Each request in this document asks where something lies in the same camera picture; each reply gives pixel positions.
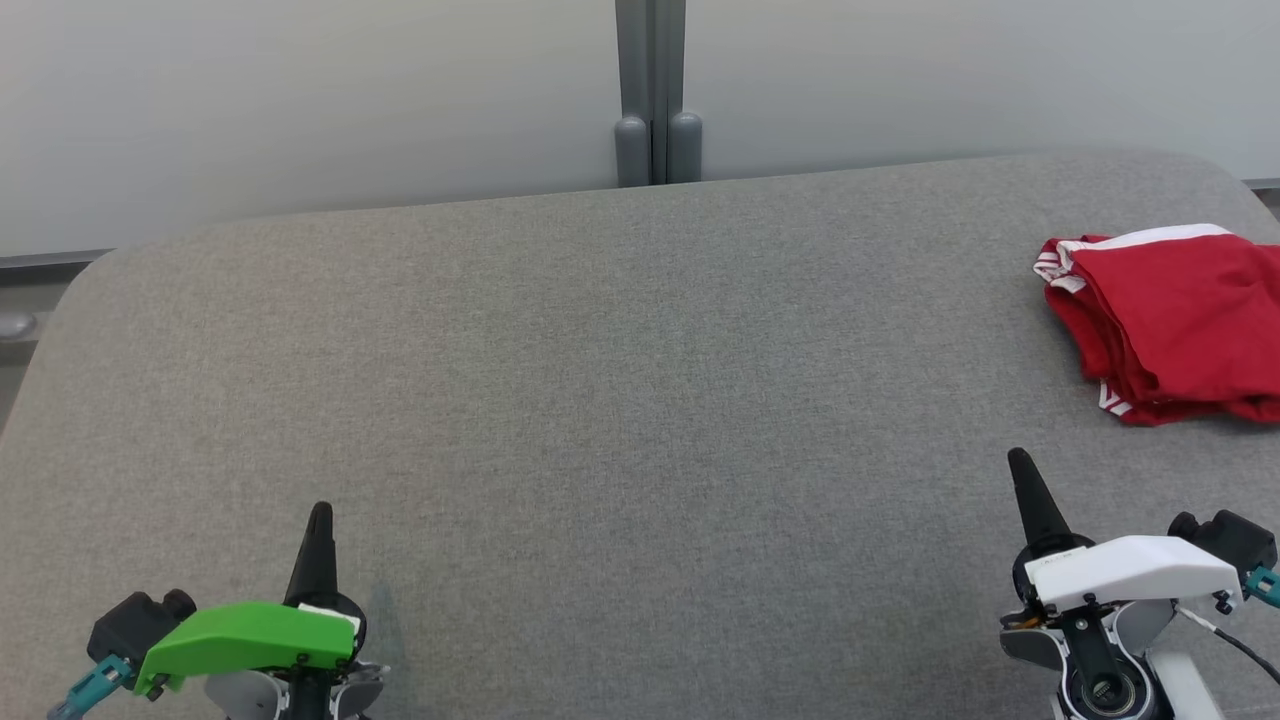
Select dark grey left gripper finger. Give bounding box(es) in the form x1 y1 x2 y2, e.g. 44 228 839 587
284 502 341 607

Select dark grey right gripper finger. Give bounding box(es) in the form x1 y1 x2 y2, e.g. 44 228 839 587
1007 447 1077 557

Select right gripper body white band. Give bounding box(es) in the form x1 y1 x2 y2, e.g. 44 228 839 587
1013 535 1243 614

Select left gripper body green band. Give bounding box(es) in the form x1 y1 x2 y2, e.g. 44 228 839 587
133 600 368 698

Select red white number 23 jersey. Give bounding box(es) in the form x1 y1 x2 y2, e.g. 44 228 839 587
1033 236 1280 428

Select red shorts with white stripe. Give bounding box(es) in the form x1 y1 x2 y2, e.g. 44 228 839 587
1055 224 1280 403

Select right arm cable teal connector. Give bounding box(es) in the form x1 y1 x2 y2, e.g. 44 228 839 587
1175 565 1280 686

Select arm cable teal connector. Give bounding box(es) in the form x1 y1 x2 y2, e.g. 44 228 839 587
1175 565 1280 686
48 655 136 720

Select left arm cable teal connector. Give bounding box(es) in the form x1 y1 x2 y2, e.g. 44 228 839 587
48 655 136 720

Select grey metal wall rail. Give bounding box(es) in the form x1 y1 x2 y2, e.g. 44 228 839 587
0 248 116 341

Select grey wall partition post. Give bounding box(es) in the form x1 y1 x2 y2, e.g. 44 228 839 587
613 0 703 188

